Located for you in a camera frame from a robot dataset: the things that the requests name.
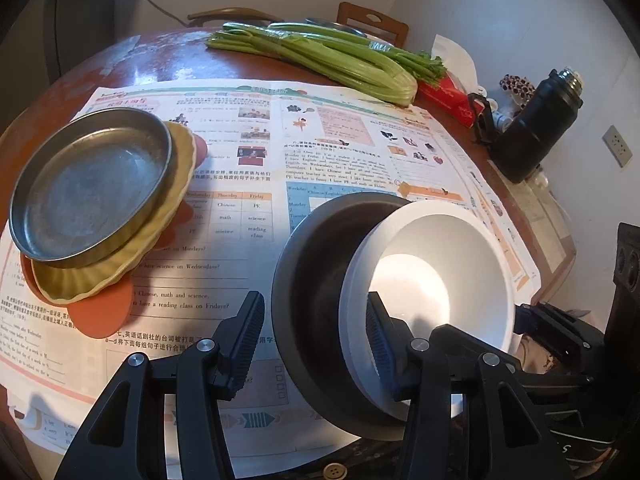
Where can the white foam bowl red print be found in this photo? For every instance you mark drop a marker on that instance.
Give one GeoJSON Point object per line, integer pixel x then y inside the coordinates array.
{"type": "Point", "coordinates": [440, 240]}

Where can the stainless steel bowl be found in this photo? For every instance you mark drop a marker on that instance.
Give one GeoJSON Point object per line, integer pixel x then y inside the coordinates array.
{"type": "Point", "coordinates": [320, 270]}

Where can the wooden chair with curved back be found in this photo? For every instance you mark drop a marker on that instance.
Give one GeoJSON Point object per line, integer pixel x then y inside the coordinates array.
{"type": "Point", "coordinates": [235, 12]}

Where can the dark floral clothing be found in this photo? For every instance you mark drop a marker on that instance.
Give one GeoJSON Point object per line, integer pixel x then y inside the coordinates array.
{"type": "Point", "coordinates": [360, 460]}

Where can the orange lobed plate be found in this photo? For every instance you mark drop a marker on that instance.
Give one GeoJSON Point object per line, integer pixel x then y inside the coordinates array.
{"type": "Point", "coordinates": [100, 320]}

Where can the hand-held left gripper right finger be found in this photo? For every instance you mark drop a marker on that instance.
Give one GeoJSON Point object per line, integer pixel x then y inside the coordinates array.
{"type": "Point", "coordinates": [382, 350]}

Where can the wall power socket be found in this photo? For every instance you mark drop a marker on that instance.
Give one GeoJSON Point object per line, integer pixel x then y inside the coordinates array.
{"type": "Point", "coordinates": [617, 145]}

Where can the green celery bunch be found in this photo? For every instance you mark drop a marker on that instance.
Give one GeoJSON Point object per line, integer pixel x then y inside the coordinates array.
{"type": "Point", "coordinates": [400, 55]}
{"type": "Point", "coordinates": [350, 67]}

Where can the yellow shell-shaped plate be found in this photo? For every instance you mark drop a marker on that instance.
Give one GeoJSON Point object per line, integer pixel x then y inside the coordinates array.
{"type": "Point", "coordinates": [150, 240]}

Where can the small steel basin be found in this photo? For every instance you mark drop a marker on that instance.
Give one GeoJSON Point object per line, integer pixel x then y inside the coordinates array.
{"type": "Point", "coordinates": [340, 25]}

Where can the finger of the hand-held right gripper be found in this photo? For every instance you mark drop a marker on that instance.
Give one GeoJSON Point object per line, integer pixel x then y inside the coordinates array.
{"type": "Point", "coordinates": [570, 340]}

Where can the grey refrigerator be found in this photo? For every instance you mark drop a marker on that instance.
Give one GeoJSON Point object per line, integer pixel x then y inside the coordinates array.
{"type": "Point", "coordinates": [75, 20]}

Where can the round metal plate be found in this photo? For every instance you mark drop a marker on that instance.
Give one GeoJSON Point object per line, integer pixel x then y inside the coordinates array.
{"type": "Point", "coordinates": [85, 190]}

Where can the beige clothing button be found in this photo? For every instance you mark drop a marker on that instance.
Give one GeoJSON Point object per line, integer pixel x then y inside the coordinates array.
{"type": "Point", "coordinates": [334, 471]}

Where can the white tissue sheet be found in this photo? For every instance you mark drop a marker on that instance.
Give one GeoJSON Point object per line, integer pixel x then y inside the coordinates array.
{"type": "Point", "coordinates": [455, 57]}

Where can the dotted patterned ornament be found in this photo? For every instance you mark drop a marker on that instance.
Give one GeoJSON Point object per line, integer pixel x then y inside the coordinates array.
{"type": "Point", "coordinates": [517, 87]}

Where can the wooden chair with flat back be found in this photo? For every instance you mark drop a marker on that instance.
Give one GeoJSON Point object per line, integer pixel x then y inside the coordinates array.
{"type": "Point", "coordinates": [370, 15]}

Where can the printed newspaper sheet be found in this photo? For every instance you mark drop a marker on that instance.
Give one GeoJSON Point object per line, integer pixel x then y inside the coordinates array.
{"type": "Point", "coordinates": [250, 270]}

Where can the red tissue packet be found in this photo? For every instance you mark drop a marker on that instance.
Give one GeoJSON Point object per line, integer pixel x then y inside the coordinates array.
{"type": "Point", "coordinates": [445, 95]}

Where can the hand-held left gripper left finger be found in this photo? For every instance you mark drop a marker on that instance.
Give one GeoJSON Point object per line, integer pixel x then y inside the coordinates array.
{"type": "Point", "coordinates": [245, 345]}

